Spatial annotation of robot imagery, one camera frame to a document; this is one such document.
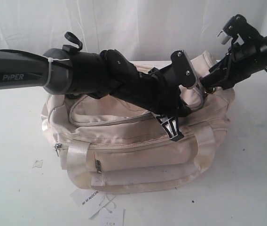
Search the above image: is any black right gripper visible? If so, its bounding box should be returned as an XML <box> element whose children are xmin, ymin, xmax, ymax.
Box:
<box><xmin>200</xmin><ymin>40</ymin><xmax>254</xmax><ymax>91</ymax></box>

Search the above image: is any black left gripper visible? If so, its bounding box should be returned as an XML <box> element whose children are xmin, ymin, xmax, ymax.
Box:
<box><xmin>145</xmin><ymin>70</ymin><xmax>190</xmax><ymax>143</ymax></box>

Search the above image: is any beige fabric duffel bag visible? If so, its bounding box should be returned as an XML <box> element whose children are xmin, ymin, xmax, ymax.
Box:
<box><xmin>40</xmin><ymin>51</ymin><xmax>237</xmax><ymax>197</ymax></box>

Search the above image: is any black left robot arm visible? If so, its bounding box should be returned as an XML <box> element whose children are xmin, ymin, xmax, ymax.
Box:
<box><xmin>0</xmin><ymin>32</ymin><xmax>190</xmax><ymax>141</ymax></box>

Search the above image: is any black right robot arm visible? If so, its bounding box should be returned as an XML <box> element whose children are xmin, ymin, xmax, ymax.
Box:
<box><xmin>200</xmin><ymin>36</ymin><xmax>267</xmax><ymax>90</ymax></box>

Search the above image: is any white square hang tag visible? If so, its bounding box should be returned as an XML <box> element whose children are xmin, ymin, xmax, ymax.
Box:
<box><xmin>95</xmin><ymin>207</ymin><xmax>125</xmax><ymax>226</ymax></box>

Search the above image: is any white brand hang tag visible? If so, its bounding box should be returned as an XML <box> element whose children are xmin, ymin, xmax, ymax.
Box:
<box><xmin>70</xmin><ymin>189</ymin><xmax>104</xmax><ymax>207</ymax></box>

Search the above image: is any clear plastic scrap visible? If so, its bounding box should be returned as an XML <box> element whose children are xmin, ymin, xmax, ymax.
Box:
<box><xmin>32</xmin><ymin>160</ymin><xmax>43</xmax><ymax>169</ymax></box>

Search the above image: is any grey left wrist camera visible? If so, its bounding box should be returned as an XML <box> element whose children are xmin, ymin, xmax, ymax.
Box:
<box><xmin>171</xmin><ymin>49</ymin><xmax>198</xmax><ymax>89</ymax></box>

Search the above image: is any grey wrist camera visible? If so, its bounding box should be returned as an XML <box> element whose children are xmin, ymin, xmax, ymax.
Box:
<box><xmin>171</xmin><ymin>49</ymin><xmax>198</xmax><ymax>89</ymax></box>
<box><xmin>217</xmin><ymin>14</ymin><xmax>263</xmax><ymax>45</ymax></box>

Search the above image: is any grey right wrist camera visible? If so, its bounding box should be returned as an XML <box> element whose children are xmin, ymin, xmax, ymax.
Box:
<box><xmin>217</xmin><ymin>14</ymin><xmax>263</xmax><ymax>45</ymax></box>

